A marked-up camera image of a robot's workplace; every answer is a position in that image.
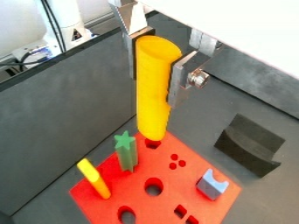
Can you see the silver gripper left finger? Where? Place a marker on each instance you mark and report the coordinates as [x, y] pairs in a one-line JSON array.
[[130, 15]]

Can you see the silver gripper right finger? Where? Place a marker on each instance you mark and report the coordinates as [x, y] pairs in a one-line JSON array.
[[188, 72]]

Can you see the orange oval peg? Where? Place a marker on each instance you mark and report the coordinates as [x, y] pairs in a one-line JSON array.
[[155, 54]]

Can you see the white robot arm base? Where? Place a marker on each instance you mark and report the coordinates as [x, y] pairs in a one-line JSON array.
[[66, 29]]

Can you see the red shape sorting board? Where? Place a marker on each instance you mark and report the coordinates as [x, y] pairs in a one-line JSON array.
[[158, 192]]

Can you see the black curved block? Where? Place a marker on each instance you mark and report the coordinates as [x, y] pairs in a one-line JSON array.
[[251, 145]]

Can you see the green star peg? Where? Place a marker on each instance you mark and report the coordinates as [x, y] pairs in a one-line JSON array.
[[126, 151]]

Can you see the blue notched peg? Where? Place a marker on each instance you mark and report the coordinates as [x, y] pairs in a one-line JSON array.
[[210, 186]]

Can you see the yellow arch peg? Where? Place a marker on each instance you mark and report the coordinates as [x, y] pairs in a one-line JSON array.
[[92, 175]]

